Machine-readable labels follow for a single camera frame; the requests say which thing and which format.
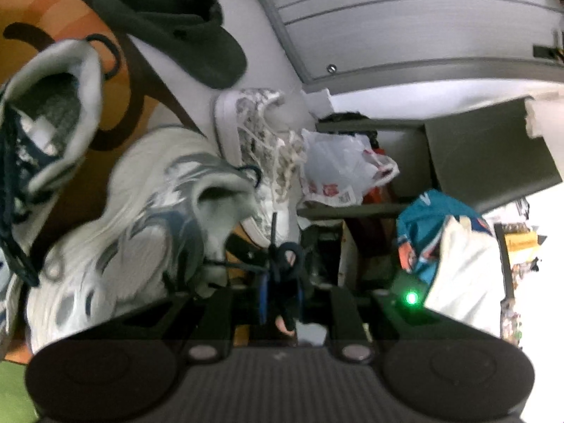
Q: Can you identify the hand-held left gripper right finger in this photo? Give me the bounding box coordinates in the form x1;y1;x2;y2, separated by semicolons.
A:
296;273;485;362

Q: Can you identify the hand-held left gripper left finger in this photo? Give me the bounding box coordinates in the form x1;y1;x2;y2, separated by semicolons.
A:
106;273;270;362

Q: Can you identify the grey chunky sneaker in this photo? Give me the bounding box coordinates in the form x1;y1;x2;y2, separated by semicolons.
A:
0;39;105;350
25;125;266;354

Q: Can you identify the patterned white sneaker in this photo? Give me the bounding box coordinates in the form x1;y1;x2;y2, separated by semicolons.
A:
214;87;306;248

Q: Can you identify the black slipper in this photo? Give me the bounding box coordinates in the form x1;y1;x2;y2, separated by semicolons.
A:
91;0;248;91

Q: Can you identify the white cloth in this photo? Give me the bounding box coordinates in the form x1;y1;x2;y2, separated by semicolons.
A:
424;215;508;341

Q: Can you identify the teal jersey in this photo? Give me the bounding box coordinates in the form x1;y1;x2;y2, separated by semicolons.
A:
396;189;493;283

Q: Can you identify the orange bag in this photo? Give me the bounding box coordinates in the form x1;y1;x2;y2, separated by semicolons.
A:
363;183;397;206

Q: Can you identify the cluttered shelf rack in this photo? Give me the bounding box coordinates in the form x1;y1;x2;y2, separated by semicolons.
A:
493;198;549;349

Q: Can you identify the white plastic bag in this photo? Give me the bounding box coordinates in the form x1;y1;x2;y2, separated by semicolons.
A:
299;128;400;208

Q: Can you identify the grey cabinet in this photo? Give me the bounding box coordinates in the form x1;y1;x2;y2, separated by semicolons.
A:
308;94;564;221

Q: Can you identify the black bag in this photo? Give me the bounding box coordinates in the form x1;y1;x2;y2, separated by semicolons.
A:
321;112;380;142

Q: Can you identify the white sheet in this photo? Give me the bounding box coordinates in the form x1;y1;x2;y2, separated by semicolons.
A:
524;90;564;139

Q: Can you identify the green leaf mat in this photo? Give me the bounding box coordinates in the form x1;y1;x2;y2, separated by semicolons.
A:
0;359;40;423

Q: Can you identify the grey door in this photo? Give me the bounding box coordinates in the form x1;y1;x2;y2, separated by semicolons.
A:
240;0;564;94

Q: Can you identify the orange cartoon door mat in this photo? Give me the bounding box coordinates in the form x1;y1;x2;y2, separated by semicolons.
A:
0;0;260;364

